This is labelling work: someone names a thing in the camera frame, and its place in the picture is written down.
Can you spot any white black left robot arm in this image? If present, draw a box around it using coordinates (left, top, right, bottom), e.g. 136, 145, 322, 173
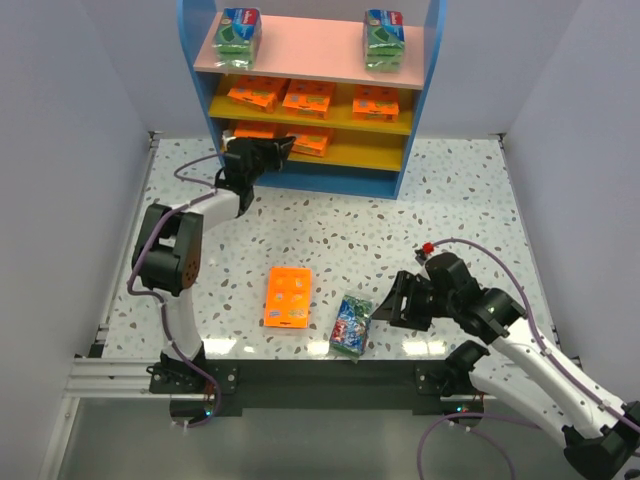
127, 136, 295, 391

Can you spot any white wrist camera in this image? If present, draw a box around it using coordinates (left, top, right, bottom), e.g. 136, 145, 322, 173
222, 130, 235, 148
415, 242, 435, 278

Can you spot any orange sponge box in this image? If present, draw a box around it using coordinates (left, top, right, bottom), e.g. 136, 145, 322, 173
282, 79, 336, 120
264, 267, 312, 329
287, 126, 334, 157
352, 85, 400, 122
234, 120, 278, 139
227, 75, 289, 113

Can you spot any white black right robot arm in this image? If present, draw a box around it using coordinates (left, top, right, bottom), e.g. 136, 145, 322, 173
372, 251, 639, 479

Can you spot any green sponge pack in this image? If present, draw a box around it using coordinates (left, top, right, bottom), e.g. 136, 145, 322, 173
329, 293, 374, 363
363, 9, 406, 73
212, 7, 262, 70

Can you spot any blue shelf unit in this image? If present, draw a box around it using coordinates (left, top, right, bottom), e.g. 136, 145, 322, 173
176, 1, 447, 199

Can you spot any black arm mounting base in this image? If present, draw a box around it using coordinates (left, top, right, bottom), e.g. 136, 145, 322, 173
147, 360, 488, 420

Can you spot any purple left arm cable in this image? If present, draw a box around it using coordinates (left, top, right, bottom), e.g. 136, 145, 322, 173
126, 152, 224, 429

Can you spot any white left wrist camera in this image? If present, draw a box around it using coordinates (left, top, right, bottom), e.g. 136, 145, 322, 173
222, 130, 235, 148

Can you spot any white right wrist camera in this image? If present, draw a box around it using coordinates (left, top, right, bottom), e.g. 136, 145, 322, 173
415, 242, 435, 278

